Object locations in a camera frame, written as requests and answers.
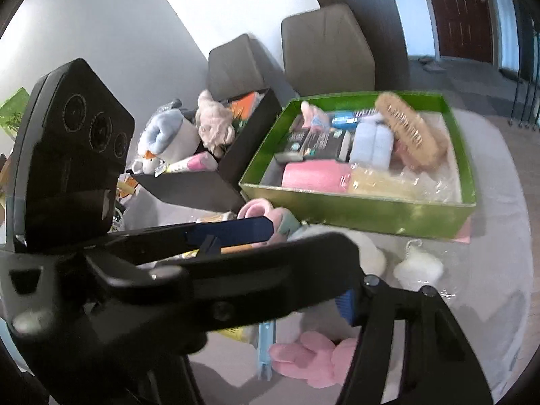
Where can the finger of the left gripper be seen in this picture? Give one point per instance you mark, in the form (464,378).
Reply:
(230,233)
(252,286)

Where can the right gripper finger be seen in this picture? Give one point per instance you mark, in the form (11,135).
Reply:
(439,365)

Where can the pink plush bunny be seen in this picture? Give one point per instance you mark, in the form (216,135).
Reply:
(315,359)

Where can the white plush dog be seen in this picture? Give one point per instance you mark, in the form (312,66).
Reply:
(372,260)

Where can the black storage box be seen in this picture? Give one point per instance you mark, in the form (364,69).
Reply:
(210,183)

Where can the pink strawberry plush toy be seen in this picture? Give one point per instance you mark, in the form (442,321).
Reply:
(284,222)

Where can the green storage box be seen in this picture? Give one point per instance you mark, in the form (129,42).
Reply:
(423,219)

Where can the pink white tube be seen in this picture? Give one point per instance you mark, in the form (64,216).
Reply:
(201,162)

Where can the white puff in bag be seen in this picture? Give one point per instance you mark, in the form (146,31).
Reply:
(419,268)

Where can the white plush duck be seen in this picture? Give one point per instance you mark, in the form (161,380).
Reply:
(148,163)

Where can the beige plush pig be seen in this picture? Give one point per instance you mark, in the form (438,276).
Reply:
(215,124)

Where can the pink flat box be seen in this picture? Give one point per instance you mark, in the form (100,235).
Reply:
(324,176)

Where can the blue grey plush slipper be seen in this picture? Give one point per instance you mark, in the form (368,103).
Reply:
(169,136)

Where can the black tissue pack left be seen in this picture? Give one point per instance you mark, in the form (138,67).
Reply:
(290,148)

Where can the black tissue pack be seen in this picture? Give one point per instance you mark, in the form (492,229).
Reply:
(327,145)
(290,148)

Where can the orange carton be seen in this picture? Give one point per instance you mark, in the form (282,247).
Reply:
(242,108)

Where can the black tissue pack right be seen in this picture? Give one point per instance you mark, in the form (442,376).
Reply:
(327,145)

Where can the pink bunny ear toy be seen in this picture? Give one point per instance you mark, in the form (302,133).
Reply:
(314,117)

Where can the yellow item in bag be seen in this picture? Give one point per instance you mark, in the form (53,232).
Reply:
(366,181)

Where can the beige chair far left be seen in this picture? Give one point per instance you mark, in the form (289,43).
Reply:
(243,65)

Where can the light blue folded towel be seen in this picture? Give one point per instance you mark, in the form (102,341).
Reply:
(372,145)

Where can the beige chair near cabinet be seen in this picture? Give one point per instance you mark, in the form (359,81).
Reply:
(325,51)

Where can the green plant box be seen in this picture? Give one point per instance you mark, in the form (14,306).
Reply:
(12,110)

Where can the dark cabinet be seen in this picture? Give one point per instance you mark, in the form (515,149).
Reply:
(381,25)

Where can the dark wooden door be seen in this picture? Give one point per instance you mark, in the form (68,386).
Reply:
(464,29)

